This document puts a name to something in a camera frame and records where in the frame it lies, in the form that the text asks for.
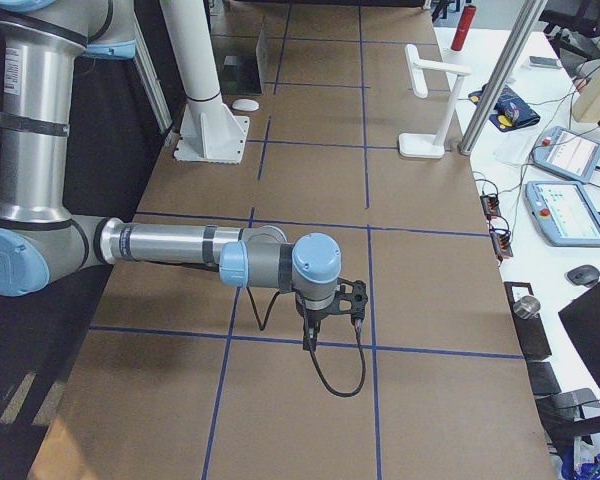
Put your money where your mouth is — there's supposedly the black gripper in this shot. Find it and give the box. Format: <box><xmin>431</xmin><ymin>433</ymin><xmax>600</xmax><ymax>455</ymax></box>
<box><xmin>295</xmin><ymin>294</ymin><xmax>330</xmax><ymax>351</ymax></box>

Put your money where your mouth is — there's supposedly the white computer mouse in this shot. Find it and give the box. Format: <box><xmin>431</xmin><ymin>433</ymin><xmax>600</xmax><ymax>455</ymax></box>
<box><xmin>232</xmin><ymin>98</ymin><xmax>260</xmax><ymax>112</ymax></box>

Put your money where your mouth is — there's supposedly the grey laptop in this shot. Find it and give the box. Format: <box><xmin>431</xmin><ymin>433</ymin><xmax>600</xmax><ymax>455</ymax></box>
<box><xmin>211</xmin><ymin>15</ymin><xmax>269</xmax><ymax>95</ymax></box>

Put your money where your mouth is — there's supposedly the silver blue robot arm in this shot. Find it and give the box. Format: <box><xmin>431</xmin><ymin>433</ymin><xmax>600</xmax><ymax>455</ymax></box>
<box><xmin>0</xmin><ymin>1</ymin><xmax>345</xmax><ymax>350</ymax></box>

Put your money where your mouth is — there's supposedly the white desk lamp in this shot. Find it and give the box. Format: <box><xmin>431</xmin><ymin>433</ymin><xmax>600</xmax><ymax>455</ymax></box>
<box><xmin>397</xmin><ymin>43</ymin><xmax>472</xmax><ymax>160</ymax></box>

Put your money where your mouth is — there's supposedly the black desk mouse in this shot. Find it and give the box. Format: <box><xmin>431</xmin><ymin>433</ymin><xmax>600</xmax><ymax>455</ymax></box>
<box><xmin>566</xmin><ymin>264</ymin><xmax>600</xmax><ymax>288</ymax></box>

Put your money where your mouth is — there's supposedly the near orange black usb hub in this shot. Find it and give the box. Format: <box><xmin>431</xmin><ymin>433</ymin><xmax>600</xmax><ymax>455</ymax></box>
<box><xmin>489</xmin><ymin>228</ymin><xmax>513</xmax><ymax>262</ymax></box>

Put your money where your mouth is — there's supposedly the orange black usb hub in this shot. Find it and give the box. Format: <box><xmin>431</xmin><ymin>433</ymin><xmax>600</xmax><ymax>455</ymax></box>
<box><xmin>480</xmin><ymin>194</ymin><xmax>501</xmax><ymax>220</ymax></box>
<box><xmin>489</xmin><ymin>228</ymin><xmax>513</xmax><ymax>262</ymax></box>

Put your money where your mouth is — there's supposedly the far orange black usb hub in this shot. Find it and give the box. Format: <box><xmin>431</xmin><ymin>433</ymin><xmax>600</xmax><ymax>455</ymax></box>
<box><xmin>480</xmin><ymin>194</ymin><xmax>501</xmax><ymax>220</ymax></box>

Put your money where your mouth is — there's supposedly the silver metal cylinder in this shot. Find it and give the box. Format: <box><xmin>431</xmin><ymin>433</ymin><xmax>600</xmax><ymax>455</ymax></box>
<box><xmin>512</xmin><ymin>295</ymin><xmax>541</xmax><ymax>320</ymax></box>

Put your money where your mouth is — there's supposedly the black box under cylinder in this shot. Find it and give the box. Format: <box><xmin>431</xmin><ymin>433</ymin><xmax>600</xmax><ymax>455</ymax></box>
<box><xmin>504</xmin><ymin>281</ymin><xmax>552</xmax><ymax>361</ymax></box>

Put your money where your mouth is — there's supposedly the near grey teach pendant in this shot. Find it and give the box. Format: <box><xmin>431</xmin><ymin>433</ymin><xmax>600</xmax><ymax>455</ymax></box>
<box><xmin>524</xmin><ymin>181</ymin><xmax>600</xmax><ymax>247</ymax></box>

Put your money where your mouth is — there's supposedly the grey teach pendant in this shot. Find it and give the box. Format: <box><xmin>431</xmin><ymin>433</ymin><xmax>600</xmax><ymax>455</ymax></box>
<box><xmin>524</xmin><ymin>181</ymin><xmax>600</xmax><ymax>247</ymax></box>
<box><xmin>531</xmin><ymin>126</ymin><xmax>600</xmax><ymax>184</ymax></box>

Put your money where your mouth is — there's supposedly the dark blue patterned pouch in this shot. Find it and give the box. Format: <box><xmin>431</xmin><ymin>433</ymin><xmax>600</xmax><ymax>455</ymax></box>
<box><xmin>489</xmin><ymin>86</ymin><xmax>541</xmax><ymax>132</ymax></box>

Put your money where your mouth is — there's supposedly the far grey teach pendant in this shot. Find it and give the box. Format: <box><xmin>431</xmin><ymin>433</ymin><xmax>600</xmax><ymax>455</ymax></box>
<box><xmin>531</xmin><ymin>126</ymin><xmax>600</xmax><ymax>184</ymax></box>

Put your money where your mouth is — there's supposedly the smartphone on desk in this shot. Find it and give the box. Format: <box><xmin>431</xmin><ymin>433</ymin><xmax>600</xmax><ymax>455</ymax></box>
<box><xmin>529</xmin><ymin>56</ymin><xmax>562</xmax><ymax>69</ymax></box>

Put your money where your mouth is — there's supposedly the red cylindrical bottle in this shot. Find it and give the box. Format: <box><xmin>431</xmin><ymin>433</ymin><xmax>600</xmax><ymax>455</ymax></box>
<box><xmin>450</xmin><ymin>4</ymin><xmax>477</xmax><ymax>52</ymax></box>

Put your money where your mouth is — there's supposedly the aluminium frame post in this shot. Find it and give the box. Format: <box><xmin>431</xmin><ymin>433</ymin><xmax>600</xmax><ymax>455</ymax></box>
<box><xmin>458</xmin><ymin>0</ymin><xmax>547</xmax><ymax>156</ymax></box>

